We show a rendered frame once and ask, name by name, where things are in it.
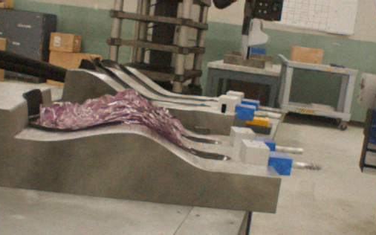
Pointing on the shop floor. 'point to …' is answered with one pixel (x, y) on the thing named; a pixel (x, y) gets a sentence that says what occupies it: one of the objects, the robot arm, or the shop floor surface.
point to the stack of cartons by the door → (66, 53)
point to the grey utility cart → (342, 117)
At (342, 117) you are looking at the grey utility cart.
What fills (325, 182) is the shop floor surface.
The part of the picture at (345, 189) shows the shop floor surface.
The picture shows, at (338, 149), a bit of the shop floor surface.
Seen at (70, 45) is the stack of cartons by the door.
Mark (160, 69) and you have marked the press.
